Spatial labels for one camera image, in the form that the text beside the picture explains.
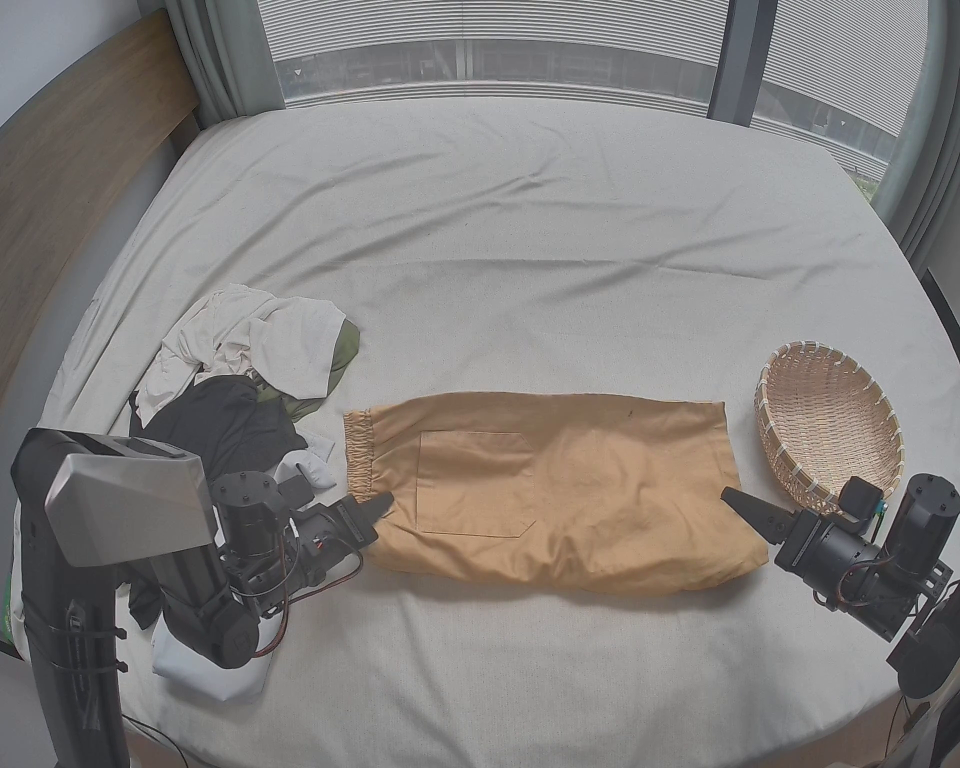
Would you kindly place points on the pale blue-white garment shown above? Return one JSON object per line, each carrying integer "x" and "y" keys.
{"x": 202, "y": 675}

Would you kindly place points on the cream white T-shirt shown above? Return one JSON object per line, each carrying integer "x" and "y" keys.
{"x": 292, "y": 345}

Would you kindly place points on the green garment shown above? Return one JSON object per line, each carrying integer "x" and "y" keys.
{"x": 346, "y": 349}

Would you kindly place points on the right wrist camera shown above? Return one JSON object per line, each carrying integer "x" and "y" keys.
{"x": 861, "y": 499}

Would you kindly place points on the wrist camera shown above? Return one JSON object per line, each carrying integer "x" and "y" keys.
{"x": 298, "y": 495}
{"x": 861, "y": 499}

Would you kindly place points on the black garment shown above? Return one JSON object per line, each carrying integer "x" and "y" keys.
{"x": 225, "y": 427}

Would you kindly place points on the grey-green curtain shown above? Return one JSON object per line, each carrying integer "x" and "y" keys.
{"x": 930, "y": 150}
{"x": 225, "y": 60}

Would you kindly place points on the tan shorts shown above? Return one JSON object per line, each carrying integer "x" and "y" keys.
{"x": 600, "y": 487}

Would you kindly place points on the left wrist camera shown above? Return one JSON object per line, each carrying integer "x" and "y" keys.
{"x": 298, "y": 495}

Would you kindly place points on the round woven basket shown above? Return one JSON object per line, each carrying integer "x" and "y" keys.
{"x": 825, "y": 420}

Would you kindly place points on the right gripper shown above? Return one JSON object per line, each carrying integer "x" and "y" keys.
{"x": 817, "y": 547}

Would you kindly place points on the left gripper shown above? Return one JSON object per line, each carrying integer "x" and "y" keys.
{"x": 337, "y": 532}

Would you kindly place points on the window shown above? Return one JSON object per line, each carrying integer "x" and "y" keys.
{"x": 525, "y": 37}

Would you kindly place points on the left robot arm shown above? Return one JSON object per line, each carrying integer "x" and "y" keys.
{"x": 112, "y": 495}

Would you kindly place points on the bed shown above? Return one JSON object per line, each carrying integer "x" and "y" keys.
{"x": 480, "y": 225}

